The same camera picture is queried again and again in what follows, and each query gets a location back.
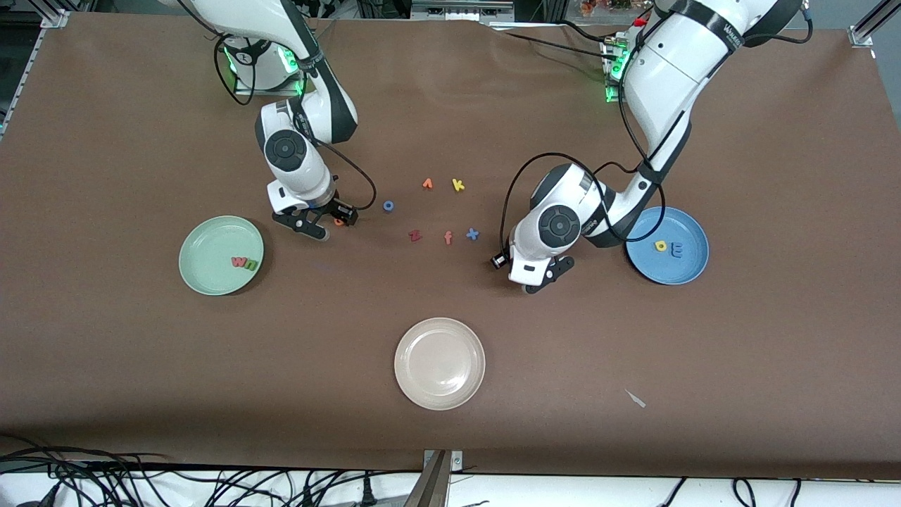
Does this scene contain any long black right arm cable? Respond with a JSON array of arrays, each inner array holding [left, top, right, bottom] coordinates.
[[172, 0, 258, 106]]

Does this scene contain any dark diagonal metal bar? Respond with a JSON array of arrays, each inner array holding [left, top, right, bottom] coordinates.
[[403, 451, 451, 507]]

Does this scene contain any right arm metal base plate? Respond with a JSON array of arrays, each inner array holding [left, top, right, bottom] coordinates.
[[234, 28, 312, 96]]

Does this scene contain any aluminium extrusion rail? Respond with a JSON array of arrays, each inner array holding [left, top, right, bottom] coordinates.
[[410, 0, 516, 22]]

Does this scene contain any black table cable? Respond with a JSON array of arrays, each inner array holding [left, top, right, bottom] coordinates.
[[556, 18, 615, 44], [493, 28, 620, 61]]

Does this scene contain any grey metal edge bracket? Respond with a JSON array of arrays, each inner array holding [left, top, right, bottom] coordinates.
[[422, 449, 464, 472]]

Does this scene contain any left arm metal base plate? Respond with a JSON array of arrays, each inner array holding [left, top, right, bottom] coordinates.
[[603, 32, 634, 105]]

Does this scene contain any black cable connector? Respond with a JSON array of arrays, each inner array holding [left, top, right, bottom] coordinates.
[[14, 484, 65, 507]]

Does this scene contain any blue plate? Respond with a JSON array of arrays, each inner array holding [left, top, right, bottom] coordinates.
[[625, 206, 710, 286]]

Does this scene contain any aluminium corner bracket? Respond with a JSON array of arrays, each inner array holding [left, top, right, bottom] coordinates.
[[848, 0, 901, 49], [28, 0, 73, 30]]

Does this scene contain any black equipment box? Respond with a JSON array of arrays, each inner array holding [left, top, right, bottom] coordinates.
[[355, 0, 412, 20]]

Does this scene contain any light green plate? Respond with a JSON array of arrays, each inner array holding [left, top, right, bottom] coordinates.
[[178, 215, 265, 296]]

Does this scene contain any beige plate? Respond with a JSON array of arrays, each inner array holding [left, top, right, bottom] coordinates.
[[393, 317, 486, 411]]

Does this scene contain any short black left arm cable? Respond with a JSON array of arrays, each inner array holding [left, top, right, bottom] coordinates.
[[618, 28, 694, 173]]

